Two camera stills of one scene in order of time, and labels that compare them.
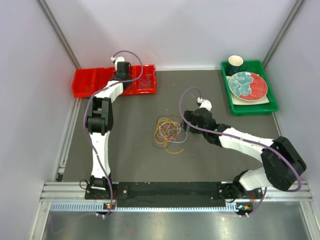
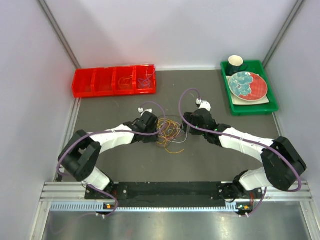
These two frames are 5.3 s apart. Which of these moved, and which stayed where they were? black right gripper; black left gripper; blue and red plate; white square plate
Moved: black left gripper
Stayed: white square plate; black right gripper; blue and red plate
